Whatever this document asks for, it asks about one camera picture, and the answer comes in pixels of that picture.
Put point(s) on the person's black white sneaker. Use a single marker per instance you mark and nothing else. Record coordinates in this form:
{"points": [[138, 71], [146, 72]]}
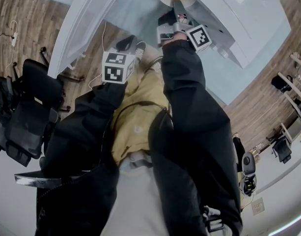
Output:
{"points": [[140, 50]]}

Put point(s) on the black bag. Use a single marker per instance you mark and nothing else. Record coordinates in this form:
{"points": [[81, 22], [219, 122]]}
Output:
{"points": [[279, 82]]}

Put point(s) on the person's grey top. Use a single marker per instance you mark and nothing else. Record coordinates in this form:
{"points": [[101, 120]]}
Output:
{"points": [[138, 205]]}

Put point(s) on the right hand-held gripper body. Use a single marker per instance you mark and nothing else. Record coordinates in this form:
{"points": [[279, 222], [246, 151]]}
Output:
{"points": [[199, 37]]}

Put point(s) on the beige socket plate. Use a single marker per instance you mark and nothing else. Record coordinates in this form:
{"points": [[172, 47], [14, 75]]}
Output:
{"points": [[258, 206]]}

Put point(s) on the person's right forearm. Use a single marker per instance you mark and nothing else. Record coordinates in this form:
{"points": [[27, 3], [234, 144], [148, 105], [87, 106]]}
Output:
{"points": [[189, 82]]}

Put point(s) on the person's black jacket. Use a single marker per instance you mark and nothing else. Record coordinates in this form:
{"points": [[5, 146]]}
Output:
{"points": [[74, 205]]}

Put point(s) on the person's yellow trousers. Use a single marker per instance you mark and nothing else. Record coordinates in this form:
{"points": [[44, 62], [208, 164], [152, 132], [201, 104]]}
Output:
{"points": [[140, 95]]}

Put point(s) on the person's left forearm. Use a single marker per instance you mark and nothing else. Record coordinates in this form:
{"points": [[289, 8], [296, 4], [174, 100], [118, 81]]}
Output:
{"points": [[96, 112]]}

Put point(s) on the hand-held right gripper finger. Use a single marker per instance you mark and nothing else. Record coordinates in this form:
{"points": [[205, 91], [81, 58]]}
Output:
{"points": [[178, 8], [166, 18]]}

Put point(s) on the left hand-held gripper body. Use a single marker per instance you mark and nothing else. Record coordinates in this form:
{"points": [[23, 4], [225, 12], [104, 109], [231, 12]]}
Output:
{"points": [[113, 70]]}

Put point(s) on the light blue table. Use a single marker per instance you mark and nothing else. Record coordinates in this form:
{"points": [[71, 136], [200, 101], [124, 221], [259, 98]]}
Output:
{"points": [[263, 33]]}

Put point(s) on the white microwave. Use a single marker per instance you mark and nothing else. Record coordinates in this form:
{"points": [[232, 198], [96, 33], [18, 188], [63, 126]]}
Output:
{"points": [[221, 16]]}

